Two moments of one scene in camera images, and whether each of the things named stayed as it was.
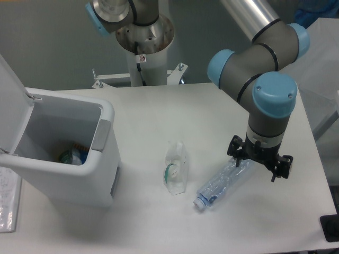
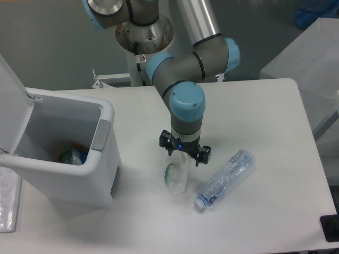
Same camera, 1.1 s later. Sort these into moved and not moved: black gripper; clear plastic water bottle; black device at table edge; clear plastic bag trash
Moved: black gripper
Not moved: clear plastic water bottle; black device at table edge; clear plastic bag trash
